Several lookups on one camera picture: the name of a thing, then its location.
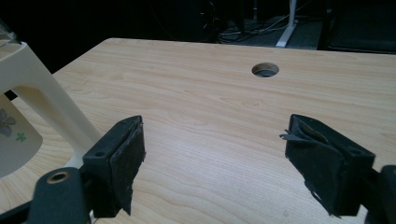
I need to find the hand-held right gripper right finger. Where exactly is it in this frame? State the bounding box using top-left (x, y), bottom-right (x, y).
top-left (279, 113), bottom-right (376, 217)

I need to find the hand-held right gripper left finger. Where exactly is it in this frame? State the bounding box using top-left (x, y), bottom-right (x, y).
top-left (82, 115), bottom-right (147, 218)

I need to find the cream plastic pitcher with floral print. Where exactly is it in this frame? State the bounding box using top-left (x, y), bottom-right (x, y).
top-left (0, 19), bottom-right (103, 179)

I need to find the white metal desk leg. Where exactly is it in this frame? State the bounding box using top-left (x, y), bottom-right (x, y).
top-left (276, 0), bottom-right (299, 49)

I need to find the dark cabinet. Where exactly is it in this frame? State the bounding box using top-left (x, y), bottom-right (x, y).
top-left (317, 0), bottom-right (396, 55)

